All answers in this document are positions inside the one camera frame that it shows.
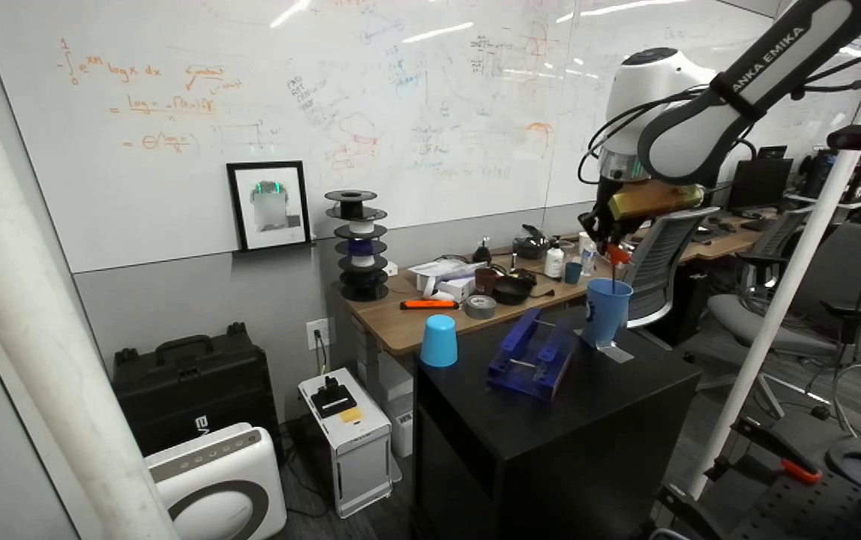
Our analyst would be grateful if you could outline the wooden desk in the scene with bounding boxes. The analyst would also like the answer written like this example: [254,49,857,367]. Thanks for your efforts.
[345,217,760,358]

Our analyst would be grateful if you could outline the white support pole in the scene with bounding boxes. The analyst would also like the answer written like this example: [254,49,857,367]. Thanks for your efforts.
[687,57,861,503]

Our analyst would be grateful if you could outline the black framed picture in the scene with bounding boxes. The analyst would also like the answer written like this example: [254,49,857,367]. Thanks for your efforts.
[225,163,313,253]

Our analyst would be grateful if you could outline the stack of filament spools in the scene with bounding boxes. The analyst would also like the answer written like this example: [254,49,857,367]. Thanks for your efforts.
[328,189,388,300]

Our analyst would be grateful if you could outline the black hard carrying case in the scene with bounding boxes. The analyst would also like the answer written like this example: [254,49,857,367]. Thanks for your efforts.
[110,320,279,453]

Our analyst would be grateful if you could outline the grey tape roll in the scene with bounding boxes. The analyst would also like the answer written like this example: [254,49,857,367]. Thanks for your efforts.
[462,294,494,317]

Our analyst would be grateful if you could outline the orange utility knife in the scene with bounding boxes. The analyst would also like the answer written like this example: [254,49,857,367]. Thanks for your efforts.
[399,297,460,313]

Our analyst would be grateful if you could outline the white box device on floor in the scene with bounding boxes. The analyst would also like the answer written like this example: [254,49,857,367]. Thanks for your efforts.
[296,369,396,518]

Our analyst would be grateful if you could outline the small blue upside-down cup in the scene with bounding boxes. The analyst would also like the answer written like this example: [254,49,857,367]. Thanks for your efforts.
[420,315,460,369]

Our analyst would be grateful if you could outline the robot arm white and black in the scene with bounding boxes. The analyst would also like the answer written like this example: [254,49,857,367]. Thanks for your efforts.
[578,0,861,248]

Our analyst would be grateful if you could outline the white air purifier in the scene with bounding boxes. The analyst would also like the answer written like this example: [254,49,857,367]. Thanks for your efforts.
[148,423,288,540]

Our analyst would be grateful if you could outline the blue rack with orange base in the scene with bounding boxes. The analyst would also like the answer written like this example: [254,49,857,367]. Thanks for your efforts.
[485,313,576,403]

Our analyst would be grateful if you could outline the black pedestal table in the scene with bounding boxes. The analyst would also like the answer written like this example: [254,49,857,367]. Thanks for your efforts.
[411,325,700,540]

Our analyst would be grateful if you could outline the grey office chair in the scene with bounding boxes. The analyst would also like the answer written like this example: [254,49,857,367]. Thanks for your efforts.
[623,206,714,331]

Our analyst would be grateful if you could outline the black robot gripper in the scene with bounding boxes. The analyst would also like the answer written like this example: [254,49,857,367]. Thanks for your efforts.
[578,179,636,248]

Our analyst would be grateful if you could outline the large blue upright cup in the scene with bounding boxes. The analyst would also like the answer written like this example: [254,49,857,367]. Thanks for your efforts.
[585,279,634,349]

